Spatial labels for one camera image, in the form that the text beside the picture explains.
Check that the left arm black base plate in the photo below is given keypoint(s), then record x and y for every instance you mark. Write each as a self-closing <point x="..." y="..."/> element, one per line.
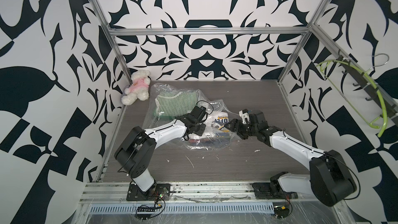
<point x="147" y="192"/>

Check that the black connector block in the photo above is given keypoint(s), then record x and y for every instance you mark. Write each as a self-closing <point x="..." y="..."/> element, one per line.
<point x="144" y="212"/>
<point x="281" y="212"/>

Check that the aluminium frame rail front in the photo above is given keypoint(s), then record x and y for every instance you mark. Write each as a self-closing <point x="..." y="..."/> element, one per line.
<point x="180" y="191"/>

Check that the black connector block left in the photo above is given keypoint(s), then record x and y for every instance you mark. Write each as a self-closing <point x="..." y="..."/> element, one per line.
<point x="144" y="212"/>

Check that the aluminium frame back crossbar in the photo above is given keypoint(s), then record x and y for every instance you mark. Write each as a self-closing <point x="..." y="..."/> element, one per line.
<point x="208" y="31"/>

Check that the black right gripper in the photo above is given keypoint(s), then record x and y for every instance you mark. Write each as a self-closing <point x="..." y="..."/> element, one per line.
<point x="237" y="129"/>

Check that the green white striped garment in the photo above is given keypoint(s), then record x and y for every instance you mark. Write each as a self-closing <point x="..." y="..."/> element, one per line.
<point x="174" y="103"/>

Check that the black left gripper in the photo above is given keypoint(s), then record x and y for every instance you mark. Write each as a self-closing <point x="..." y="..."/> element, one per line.
<point x="201" y="131"/>

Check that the white teddy bear pink shirt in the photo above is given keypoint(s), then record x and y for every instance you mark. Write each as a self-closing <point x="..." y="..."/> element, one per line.
<point x="139" y="89"/>

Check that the clear plastic vacuum bag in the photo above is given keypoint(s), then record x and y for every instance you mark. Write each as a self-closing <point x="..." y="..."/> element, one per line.
<point x="206" y="141"/>

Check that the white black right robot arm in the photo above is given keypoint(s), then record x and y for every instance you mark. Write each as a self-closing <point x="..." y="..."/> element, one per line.
<point x="329" y="179"/>

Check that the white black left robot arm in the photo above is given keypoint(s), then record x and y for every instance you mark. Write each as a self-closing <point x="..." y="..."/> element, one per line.
<point x="136" y="151"/>

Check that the white printed tank top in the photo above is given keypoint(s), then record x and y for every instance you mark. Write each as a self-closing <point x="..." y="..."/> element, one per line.
<point x="216" y="122"/>

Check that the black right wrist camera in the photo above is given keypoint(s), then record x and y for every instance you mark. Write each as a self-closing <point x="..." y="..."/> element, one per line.
<point x="252" y="117"/>

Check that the green wire clothes hanger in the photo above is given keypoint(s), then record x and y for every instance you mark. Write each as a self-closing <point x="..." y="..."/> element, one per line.
<point x="326" y="69"/>

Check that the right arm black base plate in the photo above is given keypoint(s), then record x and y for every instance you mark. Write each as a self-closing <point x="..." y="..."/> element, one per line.
<point x="267" y="189"/>

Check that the black connector block right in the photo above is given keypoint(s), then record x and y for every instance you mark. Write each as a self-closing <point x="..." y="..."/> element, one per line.
<point x="281" y="212"/>

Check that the black wall hook rack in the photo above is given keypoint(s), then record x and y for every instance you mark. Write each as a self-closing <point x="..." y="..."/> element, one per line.
<point x="382" y="90"/>

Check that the white slotted cable duct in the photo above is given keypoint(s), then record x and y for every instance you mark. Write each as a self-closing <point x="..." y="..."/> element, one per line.
<point x="190" y="208"/>

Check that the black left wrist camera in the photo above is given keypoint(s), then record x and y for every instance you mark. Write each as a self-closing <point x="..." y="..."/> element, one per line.
<point x="199" y="114"/>

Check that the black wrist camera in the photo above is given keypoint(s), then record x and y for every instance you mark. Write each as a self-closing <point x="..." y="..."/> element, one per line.
<point x="252" y="117"/>
<point x="199" y="114"/>

